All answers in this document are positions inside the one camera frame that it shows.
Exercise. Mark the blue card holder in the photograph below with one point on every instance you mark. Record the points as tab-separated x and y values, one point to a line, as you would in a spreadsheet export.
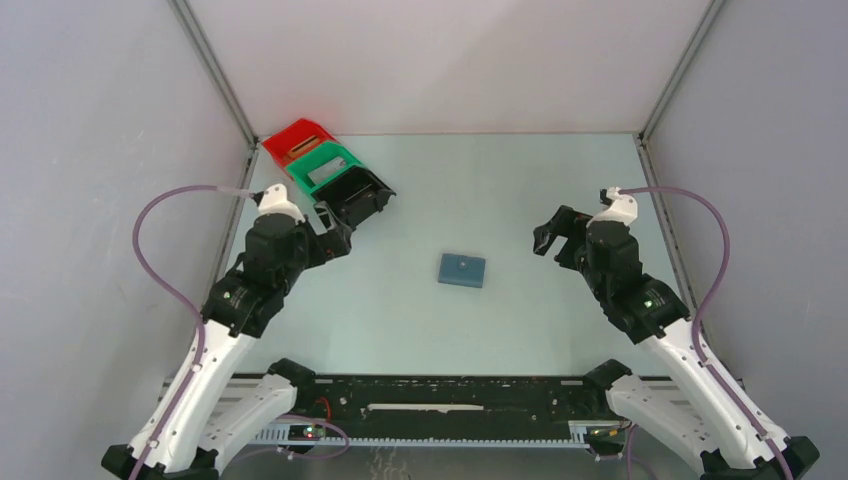
461	270

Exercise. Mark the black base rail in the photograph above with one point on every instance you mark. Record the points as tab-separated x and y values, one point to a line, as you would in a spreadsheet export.
294	406

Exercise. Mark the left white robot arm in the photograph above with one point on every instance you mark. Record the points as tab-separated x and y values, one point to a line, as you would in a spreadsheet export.
180	441

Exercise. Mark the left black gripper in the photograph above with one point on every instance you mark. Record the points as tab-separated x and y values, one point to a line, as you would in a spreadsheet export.
327	245

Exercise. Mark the green plastic bin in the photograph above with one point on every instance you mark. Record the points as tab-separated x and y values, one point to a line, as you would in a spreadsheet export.
299	169

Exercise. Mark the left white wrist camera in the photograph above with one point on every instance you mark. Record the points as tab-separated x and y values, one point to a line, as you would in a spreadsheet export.
274	200

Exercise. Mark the red plastic bin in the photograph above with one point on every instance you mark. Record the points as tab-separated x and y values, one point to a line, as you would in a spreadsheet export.
278	144

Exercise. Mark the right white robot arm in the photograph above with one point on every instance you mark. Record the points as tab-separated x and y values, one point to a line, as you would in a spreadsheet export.
726	436

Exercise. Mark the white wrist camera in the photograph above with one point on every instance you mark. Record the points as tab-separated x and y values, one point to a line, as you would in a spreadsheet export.
274	200
618	206

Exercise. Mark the black plastic bin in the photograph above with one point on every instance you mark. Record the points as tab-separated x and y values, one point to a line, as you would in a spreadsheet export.
354	195

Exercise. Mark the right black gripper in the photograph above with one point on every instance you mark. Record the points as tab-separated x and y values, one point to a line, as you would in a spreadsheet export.
566	222

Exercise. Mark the orange card in red bin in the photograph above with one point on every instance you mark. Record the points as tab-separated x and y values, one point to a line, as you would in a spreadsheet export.
304	147

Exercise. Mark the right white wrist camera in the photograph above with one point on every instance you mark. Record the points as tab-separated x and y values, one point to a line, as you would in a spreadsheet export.
618	206

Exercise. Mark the white card in green bin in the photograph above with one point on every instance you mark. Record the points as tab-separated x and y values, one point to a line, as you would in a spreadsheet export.
324	172

